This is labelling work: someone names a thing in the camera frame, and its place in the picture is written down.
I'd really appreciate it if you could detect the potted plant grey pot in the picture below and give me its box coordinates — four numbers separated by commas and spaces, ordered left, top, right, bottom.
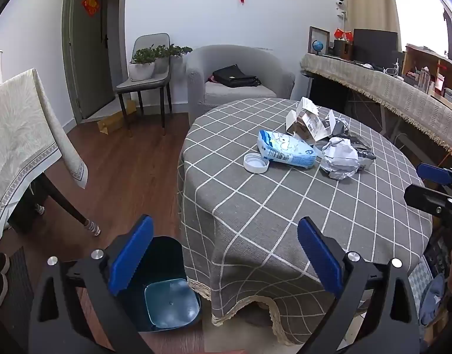
154, 43, 193, 75

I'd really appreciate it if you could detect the beige fringed desk cloth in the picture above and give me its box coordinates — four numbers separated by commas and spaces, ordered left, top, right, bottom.
300, 52, 452, 163

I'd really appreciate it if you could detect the picture frame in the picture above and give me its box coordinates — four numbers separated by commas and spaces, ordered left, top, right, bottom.
308, 26, 330, 57

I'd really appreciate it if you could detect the dark table leg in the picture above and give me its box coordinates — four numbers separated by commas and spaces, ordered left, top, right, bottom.
36, 173, 101, 237

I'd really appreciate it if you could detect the grey green door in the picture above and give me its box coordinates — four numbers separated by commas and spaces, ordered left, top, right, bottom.
64, 0, 116, 122

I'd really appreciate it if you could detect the dark blue trash bin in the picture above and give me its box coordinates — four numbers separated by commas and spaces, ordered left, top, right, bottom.
128, 235, 202, 332

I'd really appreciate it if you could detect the black monitor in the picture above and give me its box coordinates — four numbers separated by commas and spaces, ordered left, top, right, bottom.
353, 28, 398, 65

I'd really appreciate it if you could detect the wooden desk organizer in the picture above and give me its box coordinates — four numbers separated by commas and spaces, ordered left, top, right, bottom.
401, 43, 452, 96

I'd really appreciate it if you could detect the potted plant white pot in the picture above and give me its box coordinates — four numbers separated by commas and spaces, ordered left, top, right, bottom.
129, 46, 156, 82

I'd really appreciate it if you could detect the beige patterned tablecloth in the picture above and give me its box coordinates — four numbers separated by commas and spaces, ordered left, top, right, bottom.
0, 68, 89, 251

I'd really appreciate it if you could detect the dark floor mat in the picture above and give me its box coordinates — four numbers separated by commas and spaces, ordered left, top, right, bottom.
0, 247, 35, 340

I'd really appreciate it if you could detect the dark foil wrapper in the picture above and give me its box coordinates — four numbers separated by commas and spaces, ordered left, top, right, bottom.
333, 118, 377, 172

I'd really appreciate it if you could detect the dark brown box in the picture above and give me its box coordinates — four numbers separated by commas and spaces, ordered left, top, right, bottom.
334, 40, 354, 60

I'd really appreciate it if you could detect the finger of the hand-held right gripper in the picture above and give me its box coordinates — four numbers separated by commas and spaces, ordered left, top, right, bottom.
417, 162, 452, 188
403, 183, 452, 229

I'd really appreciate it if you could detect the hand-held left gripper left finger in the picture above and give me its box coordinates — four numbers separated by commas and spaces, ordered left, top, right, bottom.
29, 214, 154, 354

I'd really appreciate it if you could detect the grey chair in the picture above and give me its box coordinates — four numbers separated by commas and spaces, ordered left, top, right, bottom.
116, 32, 173, 138

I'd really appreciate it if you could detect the grey armchair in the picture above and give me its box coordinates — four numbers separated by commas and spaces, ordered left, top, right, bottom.
186, 45, 296, 119

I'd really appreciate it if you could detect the white round lid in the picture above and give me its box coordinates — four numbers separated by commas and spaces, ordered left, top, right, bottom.
244, 153, 269, 174

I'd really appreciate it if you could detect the red door decoration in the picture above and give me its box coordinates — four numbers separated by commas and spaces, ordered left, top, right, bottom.
82, 0, 101, 17

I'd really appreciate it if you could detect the white paper ball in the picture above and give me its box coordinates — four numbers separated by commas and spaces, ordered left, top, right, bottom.
319, 136, 359, 181

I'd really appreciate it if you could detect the blue white plastic packet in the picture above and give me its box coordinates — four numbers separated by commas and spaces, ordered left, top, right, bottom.
257, 130, 320, 168

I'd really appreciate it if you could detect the beige rug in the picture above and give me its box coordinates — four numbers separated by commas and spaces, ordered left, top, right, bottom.
204, 313, 304, 354

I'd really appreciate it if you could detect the flat cardboard box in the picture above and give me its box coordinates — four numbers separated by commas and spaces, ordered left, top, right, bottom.
97, 99, 137, 134

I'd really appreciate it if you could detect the white paper scrap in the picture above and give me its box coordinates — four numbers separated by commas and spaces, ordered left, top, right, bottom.
323, 110, 339, 137

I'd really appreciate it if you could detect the torn cardboard carton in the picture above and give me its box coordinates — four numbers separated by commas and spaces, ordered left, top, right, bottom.
286, 96, 324, 144

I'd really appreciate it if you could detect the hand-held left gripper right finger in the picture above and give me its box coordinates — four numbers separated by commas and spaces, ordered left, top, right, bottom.
297, 217, 422, 354

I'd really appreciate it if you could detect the beige curtain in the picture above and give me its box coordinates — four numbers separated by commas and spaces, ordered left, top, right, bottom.
342, 0, 400, 45

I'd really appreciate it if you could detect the black bag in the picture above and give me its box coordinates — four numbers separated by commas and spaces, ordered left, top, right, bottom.
212, 64, 262, 88

